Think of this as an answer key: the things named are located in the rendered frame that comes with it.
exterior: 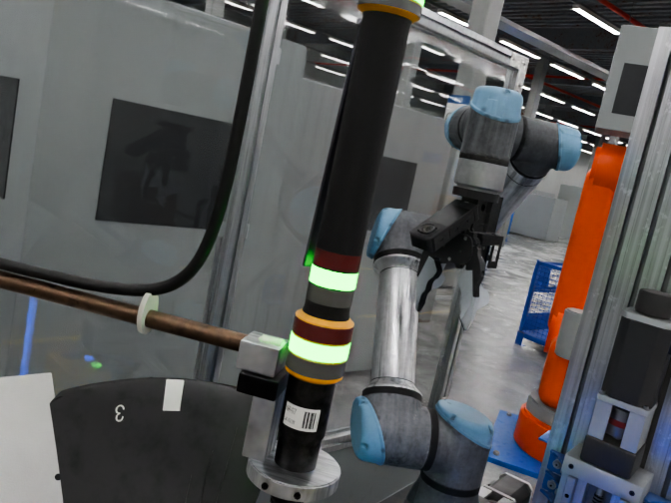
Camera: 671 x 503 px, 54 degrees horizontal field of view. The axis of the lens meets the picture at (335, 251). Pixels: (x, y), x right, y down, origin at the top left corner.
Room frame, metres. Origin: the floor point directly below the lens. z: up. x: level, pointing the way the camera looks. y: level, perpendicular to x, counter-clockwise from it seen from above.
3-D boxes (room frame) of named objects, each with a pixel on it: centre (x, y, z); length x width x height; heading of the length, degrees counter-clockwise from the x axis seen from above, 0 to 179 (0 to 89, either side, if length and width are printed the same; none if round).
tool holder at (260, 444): (0.46, 0.01, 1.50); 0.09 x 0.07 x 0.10; 80
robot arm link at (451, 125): (1.11, -0.20, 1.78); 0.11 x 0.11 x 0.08; 7
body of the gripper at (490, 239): (1.01, -0.20, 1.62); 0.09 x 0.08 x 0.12; 136
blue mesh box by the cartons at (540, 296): (7.25, -2.92, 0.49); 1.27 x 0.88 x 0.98; 133
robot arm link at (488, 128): (1.01, -0.19, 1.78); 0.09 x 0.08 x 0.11; 7
